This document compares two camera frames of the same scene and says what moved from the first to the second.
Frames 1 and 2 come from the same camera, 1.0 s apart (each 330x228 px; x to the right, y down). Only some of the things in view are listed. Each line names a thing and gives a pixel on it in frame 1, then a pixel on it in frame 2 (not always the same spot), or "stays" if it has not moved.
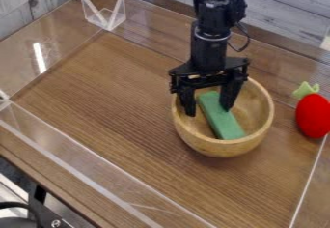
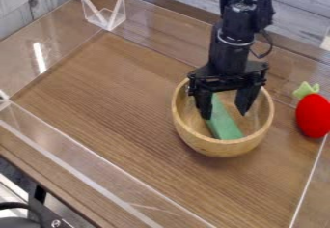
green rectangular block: [223, 122] stays
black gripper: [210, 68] -> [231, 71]
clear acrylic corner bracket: [104, 17] stays
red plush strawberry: [311, 111] stays
